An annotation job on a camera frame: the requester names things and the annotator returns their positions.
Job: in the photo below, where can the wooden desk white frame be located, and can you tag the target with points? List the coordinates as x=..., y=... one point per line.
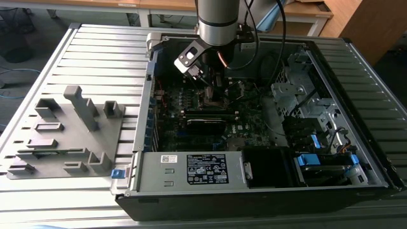
x=62, y=2
x=308, y=13

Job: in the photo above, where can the grey power supply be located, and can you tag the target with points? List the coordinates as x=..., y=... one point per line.
x=158, y=176

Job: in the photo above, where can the CPU socket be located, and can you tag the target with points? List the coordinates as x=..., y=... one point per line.
x=206, y=106

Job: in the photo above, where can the black PC case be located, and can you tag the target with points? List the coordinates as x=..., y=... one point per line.
x=221, y=207

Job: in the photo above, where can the CPU with silver top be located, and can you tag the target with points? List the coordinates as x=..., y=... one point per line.
x=212, y=94

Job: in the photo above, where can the green motherboard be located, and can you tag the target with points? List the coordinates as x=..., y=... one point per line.
x=250, y=119

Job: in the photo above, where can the grey parts rack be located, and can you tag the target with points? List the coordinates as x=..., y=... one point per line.
x=72, y=143

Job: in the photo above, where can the blue expansion slot retainer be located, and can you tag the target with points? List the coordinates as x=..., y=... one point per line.
x=146, y=138

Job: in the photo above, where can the silver cage screw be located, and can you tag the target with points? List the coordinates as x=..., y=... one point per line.
x=299, y=89

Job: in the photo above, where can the black bin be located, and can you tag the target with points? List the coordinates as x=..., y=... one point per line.
x=17, y=52

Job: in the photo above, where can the chipset heat sink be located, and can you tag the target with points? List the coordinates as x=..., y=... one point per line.
x=236, y=143

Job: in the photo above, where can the metal drive cage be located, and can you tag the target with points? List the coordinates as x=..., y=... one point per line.
x=285, y=91

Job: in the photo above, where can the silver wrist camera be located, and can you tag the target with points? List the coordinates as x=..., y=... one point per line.
x=190, y=53

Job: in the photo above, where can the black graphics card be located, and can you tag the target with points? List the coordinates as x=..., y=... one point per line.
x=204, y=127

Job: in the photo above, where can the blue disk bay latch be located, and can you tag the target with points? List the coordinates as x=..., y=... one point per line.
x=315, y=142
x=353, y=159

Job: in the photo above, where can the black plastic disk bay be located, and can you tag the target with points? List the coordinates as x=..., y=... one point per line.
x=301, y=128

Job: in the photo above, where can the blue case clip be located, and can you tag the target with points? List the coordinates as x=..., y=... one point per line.
x=117, y=174

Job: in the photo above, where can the black RAM slot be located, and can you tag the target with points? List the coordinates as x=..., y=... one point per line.
x=206, y=111

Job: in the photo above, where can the wooden cabinet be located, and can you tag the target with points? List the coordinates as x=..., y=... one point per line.
x=375, y=28

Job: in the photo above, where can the blue disk carrier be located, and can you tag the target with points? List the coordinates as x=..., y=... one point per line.
x=307, y=159

